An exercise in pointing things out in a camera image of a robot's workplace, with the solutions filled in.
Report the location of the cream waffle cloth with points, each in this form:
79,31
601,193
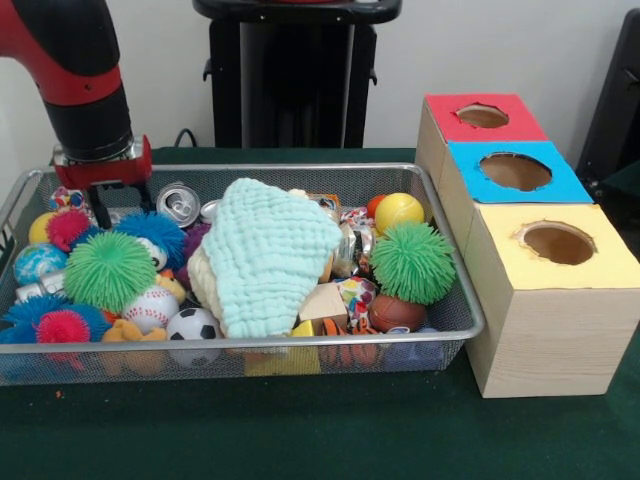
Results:
202,280

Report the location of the yellow ball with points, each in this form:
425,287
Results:
399,212

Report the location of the mint waffle cloth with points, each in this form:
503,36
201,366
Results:
260,250

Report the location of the green spiky ball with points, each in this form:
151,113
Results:
110,272

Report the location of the small brown football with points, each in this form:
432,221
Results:
397,312

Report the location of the blue spiky toy with eyes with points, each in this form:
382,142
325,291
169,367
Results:
150,235

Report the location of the dark green table cloth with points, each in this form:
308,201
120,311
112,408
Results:
300,430

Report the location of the silver drink can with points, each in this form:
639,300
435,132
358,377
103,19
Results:
177,204

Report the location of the green spiky toy with eyes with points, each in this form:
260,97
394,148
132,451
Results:
412,262

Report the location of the small soccer ball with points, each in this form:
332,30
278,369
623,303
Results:
194,325

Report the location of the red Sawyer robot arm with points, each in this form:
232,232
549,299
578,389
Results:
75,75

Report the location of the wooden box with three holes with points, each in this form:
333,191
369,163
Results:
550,340

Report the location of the black chair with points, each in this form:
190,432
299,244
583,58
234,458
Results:
617,90

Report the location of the small baseball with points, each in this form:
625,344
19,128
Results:
150,309

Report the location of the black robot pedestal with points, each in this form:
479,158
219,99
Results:
300,75

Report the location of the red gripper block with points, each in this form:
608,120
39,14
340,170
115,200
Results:
105,171

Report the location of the globe print ball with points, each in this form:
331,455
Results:
40,262

